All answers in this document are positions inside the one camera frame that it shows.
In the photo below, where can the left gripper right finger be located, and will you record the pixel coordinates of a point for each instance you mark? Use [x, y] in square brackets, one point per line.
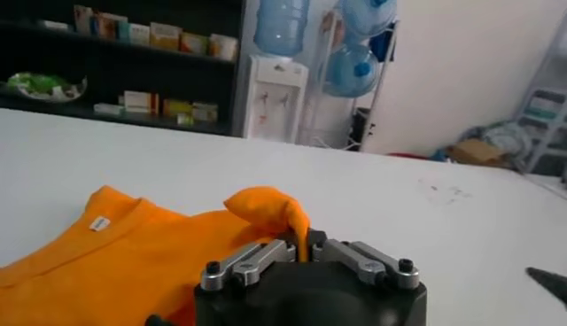
[367, 266]

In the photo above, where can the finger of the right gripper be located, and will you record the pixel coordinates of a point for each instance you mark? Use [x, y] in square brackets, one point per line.
[553, 283]

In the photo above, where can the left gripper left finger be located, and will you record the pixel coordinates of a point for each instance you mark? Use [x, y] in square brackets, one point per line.
[252, 266]

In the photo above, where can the orange t-shirt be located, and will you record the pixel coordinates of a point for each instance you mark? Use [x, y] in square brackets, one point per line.
[111, 266]

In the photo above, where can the pile of grey clothes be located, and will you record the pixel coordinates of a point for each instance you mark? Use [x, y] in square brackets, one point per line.
[509, 137]

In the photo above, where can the black tripod stand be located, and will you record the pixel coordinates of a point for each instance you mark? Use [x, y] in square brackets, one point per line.
[361, 128]

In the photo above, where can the open brown cardboard box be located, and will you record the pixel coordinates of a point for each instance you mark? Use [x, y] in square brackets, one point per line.
[474, 152]

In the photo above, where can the white green medicine box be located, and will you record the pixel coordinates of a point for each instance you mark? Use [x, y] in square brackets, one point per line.
[206, 112]

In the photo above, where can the small green medicine box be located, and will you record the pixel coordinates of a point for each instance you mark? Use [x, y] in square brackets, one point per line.
[185, 119]

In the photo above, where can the white water dispenser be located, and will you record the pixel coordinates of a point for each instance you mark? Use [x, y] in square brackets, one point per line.
[274, 102]

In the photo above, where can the grey metal shelving rack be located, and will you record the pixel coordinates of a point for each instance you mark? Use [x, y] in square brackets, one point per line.
[545, 110]

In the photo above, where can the yellow green medicine box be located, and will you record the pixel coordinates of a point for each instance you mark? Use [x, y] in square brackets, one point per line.
[175, 106]

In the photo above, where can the white metal jug rack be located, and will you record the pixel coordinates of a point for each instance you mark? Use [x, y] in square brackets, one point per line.
[383, 79]

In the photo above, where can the red white medicine box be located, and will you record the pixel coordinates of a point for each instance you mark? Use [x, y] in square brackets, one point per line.
[141, 102]

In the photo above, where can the flat white medicine box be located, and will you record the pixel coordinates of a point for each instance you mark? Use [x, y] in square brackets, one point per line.
[108, 109]

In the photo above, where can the labelled blue water jug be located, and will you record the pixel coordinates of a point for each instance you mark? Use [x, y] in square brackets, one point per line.
[281, 26]

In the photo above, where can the black shelving unit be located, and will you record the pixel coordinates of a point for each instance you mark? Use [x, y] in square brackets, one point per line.
[111, 66]

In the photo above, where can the yellow white medicine box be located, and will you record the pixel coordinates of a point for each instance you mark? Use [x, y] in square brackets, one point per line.
[165, 36]

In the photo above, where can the white teal medicine box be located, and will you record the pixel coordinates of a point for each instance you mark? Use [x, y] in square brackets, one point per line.
[139, 34]

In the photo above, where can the bowl with green fruit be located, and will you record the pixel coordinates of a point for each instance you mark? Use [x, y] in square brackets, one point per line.
[44, 86]

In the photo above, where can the red orange medicine box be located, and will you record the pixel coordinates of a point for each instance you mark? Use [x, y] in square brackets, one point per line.
[111, 26]

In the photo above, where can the tall white red box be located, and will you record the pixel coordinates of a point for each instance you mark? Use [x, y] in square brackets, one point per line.
[83, 20]

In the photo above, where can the small flat white box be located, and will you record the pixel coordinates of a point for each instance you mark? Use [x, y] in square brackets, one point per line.
[54, 25]

